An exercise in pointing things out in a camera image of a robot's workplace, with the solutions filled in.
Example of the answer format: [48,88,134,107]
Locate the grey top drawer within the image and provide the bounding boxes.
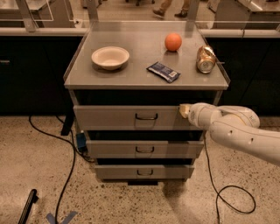
[73,105,199,130]

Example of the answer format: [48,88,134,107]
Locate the grey drawer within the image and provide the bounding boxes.
[87,140,203,158]
[73,105,199,130]
[95,164,194,180]

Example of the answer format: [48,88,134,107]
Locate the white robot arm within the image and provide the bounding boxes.
[179,102,280,166]

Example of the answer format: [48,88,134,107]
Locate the grey metal drawer cabinet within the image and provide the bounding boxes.
[63,20,231,186]

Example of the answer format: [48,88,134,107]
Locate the grey middle drawer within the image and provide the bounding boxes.
[87,140,203,158]

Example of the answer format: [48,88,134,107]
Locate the grey bottom drawer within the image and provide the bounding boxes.
[95,164,194,180]

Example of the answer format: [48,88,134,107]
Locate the blue snack packet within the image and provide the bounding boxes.
[147,62,180,83]

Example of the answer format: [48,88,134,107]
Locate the crushed gold soda can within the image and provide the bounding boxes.
[196,45,216,74]

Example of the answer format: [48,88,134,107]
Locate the orange fruit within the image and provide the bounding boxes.
[164,33,182,52]

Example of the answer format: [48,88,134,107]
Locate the white bowl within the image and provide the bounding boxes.
[91,46,130,71]

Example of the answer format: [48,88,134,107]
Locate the person's feet in background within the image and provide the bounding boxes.
[152,0,189,19]

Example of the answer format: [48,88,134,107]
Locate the blue box behind cabinet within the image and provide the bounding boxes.
[76,133,87,152]

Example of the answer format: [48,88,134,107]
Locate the blue tape cross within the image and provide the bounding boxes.
[45,210,79,224]

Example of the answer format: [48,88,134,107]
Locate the black bar on floor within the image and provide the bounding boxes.
[17,189,39,224]

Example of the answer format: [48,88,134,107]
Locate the black floor cable right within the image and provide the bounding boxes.
[203,136,257,224]

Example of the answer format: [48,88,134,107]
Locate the black floor cable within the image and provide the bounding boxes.
[203,136,257,224]
[28,115,95,224]

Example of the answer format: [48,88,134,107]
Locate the black floor cable left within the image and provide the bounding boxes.
[28,115,95,224]

